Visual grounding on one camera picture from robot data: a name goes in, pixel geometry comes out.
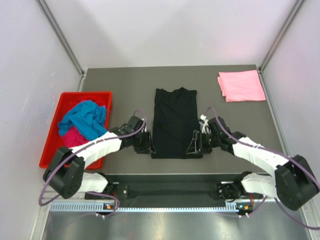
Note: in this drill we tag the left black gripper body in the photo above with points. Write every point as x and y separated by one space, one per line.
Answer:
141 142

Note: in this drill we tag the aluminium frame post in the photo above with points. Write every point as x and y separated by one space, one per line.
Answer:
60 35
294 11

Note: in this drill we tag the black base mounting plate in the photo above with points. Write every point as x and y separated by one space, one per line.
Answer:
216 186

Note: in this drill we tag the left aluminium frame post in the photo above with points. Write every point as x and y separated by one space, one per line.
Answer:
60 35

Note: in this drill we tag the red plastic bin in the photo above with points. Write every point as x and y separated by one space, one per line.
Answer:
66 102

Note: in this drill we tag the right aluminium frame post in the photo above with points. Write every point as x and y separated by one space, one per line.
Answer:
294 11

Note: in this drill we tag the aluminium front rail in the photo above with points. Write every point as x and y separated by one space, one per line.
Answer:
157 199

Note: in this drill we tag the pink folded t shirt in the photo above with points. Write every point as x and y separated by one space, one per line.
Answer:
241 86

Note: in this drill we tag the blue t shirt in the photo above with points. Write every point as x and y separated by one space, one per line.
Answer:
88 117

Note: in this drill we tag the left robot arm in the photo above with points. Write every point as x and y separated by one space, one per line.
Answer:
66 171

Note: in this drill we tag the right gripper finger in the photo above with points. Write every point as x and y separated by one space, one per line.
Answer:
192 149
195 137

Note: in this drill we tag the grey slotted cable duct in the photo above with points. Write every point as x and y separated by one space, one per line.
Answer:
104 207

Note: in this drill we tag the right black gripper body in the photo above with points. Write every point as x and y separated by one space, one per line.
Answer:
206 148

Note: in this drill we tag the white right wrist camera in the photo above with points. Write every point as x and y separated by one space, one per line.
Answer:
204 125

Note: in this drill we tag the black t shirt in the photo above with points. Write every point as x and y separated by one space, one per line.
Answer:
174 122

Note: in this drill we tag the magenta t shirt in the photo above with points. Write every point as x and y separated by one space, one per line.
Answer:
73 138

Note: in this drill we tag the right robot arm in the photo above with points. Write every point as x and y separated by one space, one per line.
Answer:
288 179

